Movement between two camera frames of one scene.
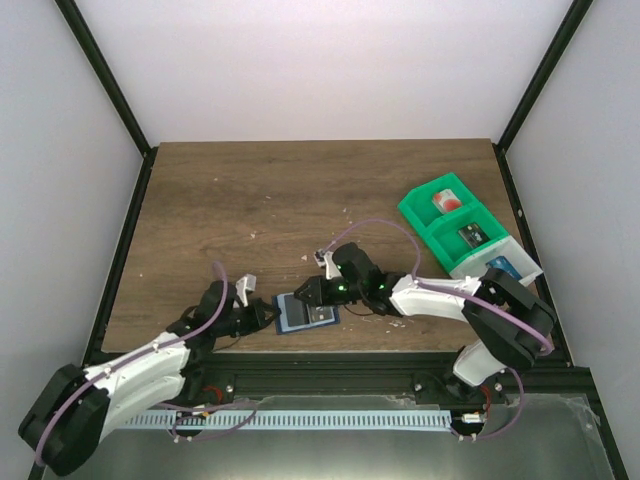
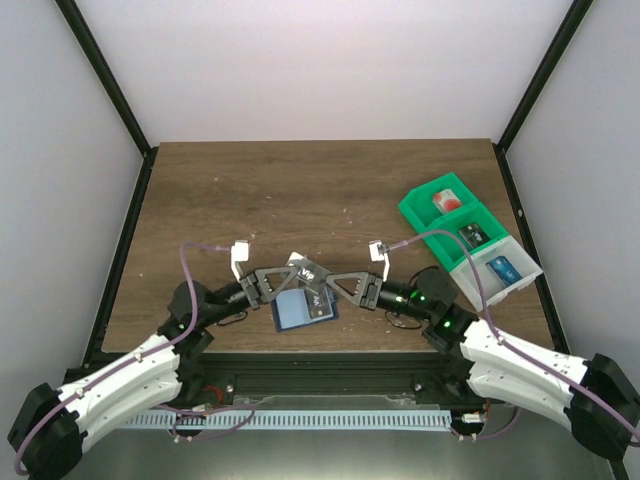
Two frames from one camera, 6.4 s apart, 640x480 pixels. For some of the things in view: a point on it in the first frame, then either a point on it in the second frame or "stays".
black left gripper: [259, 322] → [255, 292]
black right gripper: [320, 294] → [368, 283]
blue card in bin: [505, 265] stays
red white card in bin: [446, 201] stays
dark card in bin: [474, 234] stays
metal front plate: [550, 437] stays
